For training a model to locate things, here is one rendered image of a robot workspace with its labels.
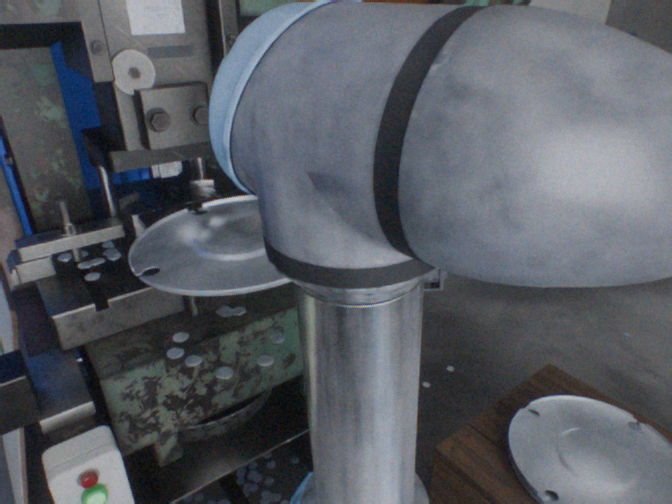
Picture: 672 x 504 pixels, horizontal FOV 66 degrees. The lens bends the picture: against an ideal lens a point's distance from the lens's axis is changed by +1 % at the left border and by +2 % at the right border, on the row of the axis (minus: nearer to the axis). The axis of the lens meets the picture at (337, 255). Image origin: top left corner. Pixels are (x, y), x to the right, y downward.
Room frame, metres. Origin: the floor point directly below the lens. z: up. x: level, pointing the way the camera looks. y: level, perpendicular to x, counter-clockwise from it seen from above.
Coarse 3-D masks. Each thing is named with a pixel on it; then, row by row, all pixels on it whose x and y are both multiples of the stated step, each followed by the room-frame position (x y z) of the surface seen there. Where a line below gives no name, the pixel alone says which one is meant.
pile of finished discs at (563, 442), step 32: (544, 416) 0.71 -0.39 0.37; (576, 416) 0.71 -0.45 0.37; (608, 416) 0.71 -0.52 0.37; (512, 448) 0.64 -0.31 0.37; (544, 448) 0.64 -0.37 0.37; (576, 448) 0.63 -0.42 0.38; (608, 448) 0.63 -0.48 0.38; (640, 448) 0.64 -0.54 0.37; (544, 480) 0.57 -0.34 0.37; (576, 480) 0.57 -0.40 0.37; (608, 480) 0.57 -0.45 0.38; (640, 480) 0.57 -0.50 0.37
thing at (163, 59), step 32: (128, 0) 0.73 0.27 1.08; (160, 0) 0.75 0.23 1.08; (192, 0) 0.78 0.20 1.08; (128, 32) 0.72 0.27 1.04; (160, 32) 0.75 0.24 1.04; (192, 32) 0.77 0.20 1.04; (128, 64) 0.71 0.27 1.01; (160, 64) 0.74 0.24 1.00; (192, 64) 0.77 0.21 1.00; (96, 96) 0.79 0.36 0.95; (128, 96) 0.71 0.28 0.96; (160, 96) 0.71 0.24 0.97; (192, 96) 0.74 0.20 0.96; (128, 128) 0.71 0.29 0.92; (160, 128) 0.69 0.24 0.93; (192, 128) 0.73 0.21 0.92
